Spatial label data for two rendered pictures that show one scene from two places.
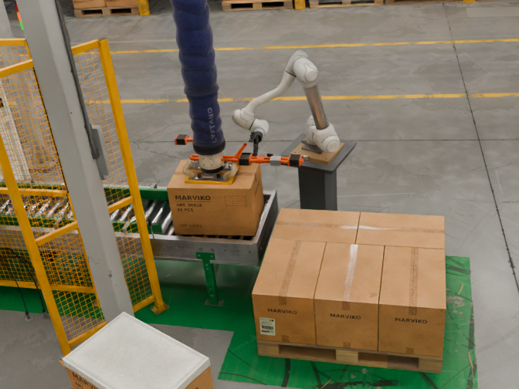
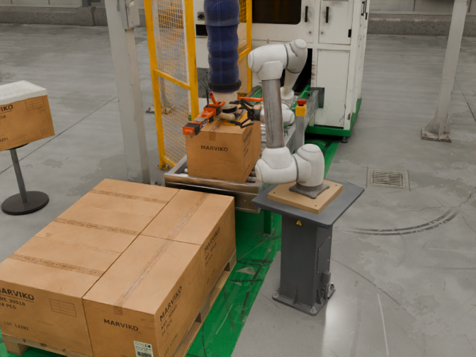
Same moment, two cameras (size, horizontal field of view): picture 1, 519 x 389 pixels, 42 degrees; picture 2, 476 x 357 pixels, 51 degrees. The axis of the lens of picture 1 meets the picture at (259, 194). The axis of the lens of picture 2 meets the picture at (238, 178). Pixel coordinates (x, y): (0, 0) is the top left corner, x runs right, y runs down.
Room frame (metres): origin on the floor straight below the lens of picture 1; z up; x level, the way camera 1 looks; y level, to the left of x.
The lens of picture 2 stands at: (4.45, -3.10, 2.17)
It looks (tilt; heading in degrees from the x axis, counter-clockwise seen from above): 27 degrees down; 93
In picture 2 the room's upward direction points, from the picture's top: 1 degrees counter-clockwise
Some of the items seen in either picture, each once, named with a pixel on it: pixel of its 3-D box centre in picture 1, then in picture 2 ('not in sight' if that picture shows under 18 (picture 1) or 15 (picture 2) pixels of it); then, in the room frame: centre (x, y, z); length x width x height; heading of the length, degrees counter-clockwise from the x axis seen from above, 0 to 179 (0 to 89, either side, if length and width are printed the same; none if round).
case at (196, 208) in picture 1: (217, 197); (226, 142); (4.18, 0.31, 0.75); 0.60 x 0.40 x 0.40; 78
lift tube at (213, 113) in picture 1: (200, 78); (222, 10); (4.18, 0.31, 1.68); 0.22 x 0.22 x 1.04
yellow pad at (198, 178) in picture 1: (208, 177); not in sight; (4.08, 0.34, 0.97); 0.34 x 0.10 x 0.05; 75
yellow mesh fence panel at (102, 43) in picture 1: (83, 212); (171, 72); (3.66, 1.13, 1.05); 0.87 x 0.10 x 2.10; 126
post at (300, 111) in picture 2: not in sight; (298, 167); (4.72, 0.39, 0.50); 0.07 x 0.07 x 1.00; 74
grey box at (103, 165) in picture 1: (89, 150); (129, 7); (3.41, 0.93, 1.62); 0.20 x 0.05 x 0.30; 74
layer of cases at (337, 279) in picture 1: (354, 275); (128, 258); (3.62, -0.59, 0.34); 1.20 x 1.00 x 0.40; 74
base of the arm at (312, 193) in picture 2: (313, 143); (311, 183); (4.73, -0.47, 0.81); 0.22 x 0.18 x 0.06; 53
